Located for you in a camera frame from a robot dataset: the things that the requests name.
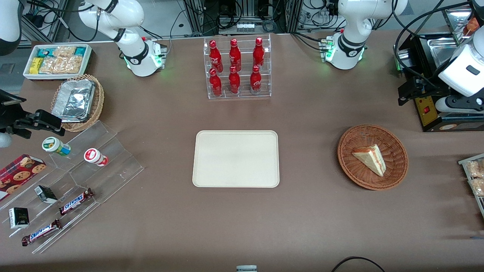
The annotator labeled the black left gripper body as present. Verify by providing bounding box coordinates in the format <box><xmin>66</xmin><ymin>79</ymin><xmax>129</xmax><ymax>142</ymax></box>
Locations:
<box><xmin>397</xmin><ymin>75</ymin><xmax>441</xmax><ymax>107</ymax></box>

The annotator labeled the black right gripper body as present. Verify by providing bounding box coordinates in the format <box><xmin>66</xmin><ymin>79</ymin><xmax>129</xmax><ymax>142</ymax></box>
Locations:
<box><xmin>5</xmin><ymin>109</ymin><xmax>66</xmax><ymax>139</ymax></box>

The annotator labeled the triangular sandwich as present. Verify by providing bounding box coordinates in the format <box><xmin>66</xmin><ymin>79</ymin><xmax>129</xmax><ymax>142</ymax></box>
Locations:
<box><xmin>352</xmin><ymin>144</ymin><xmax>387</xmax><ymax>177</ymax></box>

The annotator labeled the aluminium foil tray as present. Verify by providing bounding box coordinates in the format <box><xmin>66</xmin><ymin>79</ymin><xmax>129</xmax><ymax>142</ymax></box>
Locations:
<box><xmin>52</xmin><ymin>79</ymin><xmax>96</xmax><ymax>123</ymax></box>

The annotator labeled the light wicker basket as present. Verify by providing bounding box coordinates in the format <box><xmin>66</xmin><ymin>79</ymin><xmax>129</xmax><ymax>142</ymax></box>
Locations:
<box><xmin>51</xmin><ymin>74</ymin><xmax>105</xmax><ymax>132</ymax></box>

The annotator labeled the brown wicker basket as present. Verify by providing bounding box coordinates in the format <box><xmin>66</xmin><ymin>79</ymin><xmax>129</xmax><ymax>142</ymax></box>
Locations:
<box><xmin>337</xmin><ymin>124</ymin><xmax>409</xmax><ymax>191</ymax></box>

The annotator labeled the grey snack tray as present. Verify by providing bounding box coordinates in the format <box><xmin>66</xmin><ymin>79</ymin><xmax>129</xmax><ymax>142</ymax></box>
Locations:
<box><xmin>458</xmin><ymin>153</ymin><xmax>484</xmax><ymax>219</ymax></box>

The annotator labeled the beige plastic tray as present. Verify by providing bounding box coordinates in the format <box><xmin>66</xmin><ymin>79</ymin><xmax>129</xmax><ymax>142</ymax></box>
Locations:
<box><xmin>192</xmin><ymin>130</ymin><xmax>280</xmax><ymax>188</ymax></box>

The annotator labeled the green lid yogurt cup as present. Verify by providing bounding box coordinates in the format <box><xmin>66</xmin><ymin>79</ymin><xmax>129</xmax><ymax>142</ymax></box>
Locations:
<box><xmin>42</xmin><ymin>137</ymin><xmax>71</xmax><ymax>157</ymax></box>

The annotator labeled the black hot food display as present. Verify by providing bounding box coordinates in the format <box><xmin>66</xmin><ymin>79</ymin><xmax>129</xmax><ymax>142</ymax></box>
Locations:
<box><xmin>393</xmin><ymin>6</ymin><xmax>484</xmax><ymax>133</ymax></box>

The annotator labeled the clear cracker bag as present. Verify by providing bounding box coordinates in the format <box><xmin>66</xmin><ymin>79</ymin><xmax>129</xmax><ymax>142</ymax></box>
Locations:
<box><xmin>60</xmin><ymin>56</ymin><xmax>83</xmax><ymax>73</ymax></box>
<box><xmin>39</xmin><ymin>57</ymin><xmax>63</xmax><ymax>74</ymax></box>
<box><xmin>53</xmin><ymin>46</ymin><xmax>76</xmax><ymax>58</ymax></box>

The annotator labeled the red lid yogurt cup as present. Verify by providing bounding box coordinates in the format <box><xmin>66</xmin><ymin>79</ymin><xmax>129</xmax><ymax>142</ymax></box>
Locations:
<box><xmin>84</xmin><ymin>148</ymin><xmax>109</xmax><ymax>167</ymax></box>

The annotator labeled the red tartan cookie box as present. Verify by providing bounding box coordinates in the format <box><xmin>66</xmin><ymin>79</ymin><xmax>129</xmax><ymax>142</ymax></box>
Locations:
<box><xmin>0</xmin><ymin>154</ymin><xmax>47</xmax><ymax>201</ymax></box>

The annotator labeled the white snack bin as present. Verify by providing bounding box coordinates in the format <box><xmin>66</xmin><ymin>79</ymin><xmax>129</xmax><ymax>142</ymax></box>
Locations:
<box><xmin>23</xmin><ymin>44</ymin><xmax>93</xmax><ymax>81</ymax></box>

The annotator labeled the small black carton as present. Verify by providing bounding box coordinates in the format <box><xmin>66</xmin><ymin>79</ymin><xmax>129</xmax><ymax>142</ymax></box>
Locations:
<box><xmin>34</xmin><ymin>185</ymin><xmax>58</xmax><ymax>204</ymax></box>
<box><xmin>8</xmin><ymin>207</ymin><xmax>30</xmax><ymax>229</ymax></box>

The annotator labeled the clear acrylic stepped stand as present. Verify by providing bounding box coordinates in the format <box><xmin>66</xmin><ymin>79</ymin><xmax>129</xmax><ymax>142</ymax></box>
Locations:
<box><xmin>0</xmin><ymin>120</ymin><xmax>145</xmax><ymax>254</ymax></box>

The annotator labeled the snickers chocolate bar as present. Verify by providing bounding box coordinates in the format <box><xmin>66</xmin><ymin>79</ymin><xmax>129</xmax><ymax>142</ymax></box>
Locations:
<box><xmin>22</xmin><ymin>218</ymin><xmax>62</xmax><ymax>247</ymax></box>
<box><xmin>59</xmin><ymin>188</ymin><xmax>94</xmax><ymax>216</ymax></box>

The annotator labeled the clear fried snack bag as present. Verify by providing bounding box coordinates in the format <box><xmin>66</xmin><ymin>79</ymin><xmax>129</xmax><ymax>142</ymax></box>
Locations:
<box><xmin>469</xmin><ymin>178</ymin><xmax>484</xmax><ymax>197</ymax></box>
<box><xmin>466</xmin><ymin>160</ymin><xmax>484</xmax><ymax>178</ymax></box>

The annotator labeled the red cola bottle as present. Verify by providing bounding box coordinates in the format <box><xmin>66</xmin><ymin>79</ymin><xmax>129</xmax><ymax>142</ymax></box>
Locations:
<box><xmin>229</xmin><ymin>39</ymin><xmax>242</xmax><ymax>71</ymax></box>
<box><xmin>209</xmin><ymin>68</ymin><xmax>222</xmax><ymax>97</ymax></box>
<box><xmin>209</xmin><ymin>40</ymin><xmax>223</xmax><ymax>72</ymax></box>
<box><xmin>253</xmin><ymin>37</ymin><xmax>265</xmax><ymax>68</ymax></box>
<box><xmin>228</xmin><ymin>66</ymin><xmax>240</xmax><ymax>95</ymax></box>
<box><xmin>250</xmin><ymin>65</ymin><xmax>262</xmax><ymax>94</ymax></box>

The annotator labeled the clear acrylic bottle rack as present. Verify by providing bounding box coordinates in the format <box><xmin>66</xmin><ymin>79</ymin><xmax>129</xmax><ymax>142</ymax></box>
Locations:
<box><xmin>203</xmin><ymin>34</ymin><xmax>272</xmax><ymax>100</ymax></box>

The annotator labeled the black cable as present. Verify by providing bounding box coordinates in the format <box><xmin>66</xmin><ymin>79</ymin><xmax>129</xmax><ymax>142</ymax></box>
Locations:
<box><xmin>332</xmin><ymin>256</ymin><xmax>386</xmax><ymax>272</ymax></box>

